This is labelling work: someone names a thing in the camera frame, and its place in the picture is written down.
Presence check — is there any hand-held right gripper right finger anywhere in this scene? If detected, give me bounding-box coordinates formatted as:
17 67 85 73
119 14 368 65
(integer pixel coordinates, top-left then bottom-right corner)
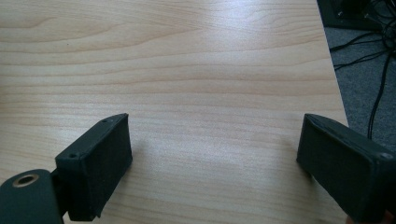
295 113 396 224

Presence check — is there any black cable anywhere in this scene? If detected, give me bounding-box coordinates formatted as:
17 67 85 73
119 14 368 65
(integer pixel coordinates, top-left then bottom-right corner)
333 49 390 71
329 29 387 52
367 52 392 140

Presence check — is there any black equipment base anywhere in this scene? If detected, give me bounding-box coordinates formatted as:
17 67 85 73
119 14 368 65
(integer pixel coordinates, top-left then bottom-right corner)
316 0 396 32

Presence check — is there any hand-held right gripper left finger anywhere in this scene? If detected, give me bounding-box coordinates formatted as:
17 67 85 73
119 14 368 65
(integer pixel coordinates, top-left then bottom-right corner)
54 112 134 222

